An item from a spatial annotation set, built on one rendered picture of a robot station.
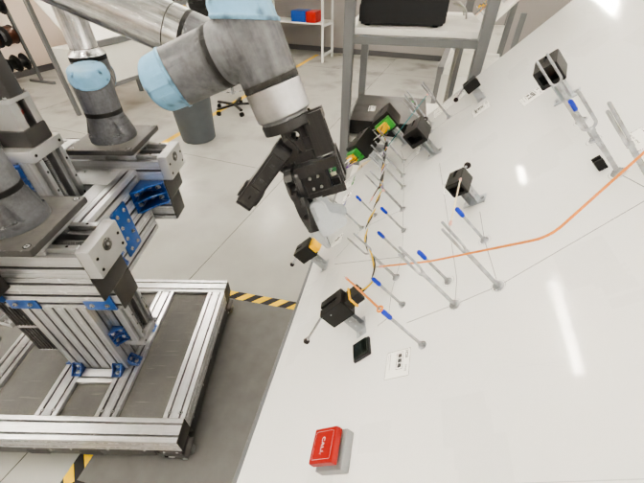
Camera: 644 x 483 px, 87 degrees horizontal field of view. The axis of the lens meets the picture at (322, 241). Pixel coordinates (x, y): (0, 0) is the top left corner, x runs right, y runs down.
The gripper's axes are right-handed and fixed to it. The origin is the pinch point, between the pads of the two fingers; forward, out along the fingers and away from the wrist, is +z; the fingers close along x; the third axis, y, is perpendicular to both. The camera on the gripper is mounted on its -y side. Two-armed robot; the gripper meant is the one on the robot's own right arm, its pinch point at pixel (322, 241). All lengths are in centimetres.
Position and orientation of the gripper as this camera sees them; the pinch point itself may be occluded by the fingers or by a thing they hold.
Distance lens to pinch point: 55.7
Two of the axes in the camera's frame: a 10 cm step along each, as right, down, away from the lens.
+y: 9.4, -2.7, -2.2
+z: 3.5, 8.2, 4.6
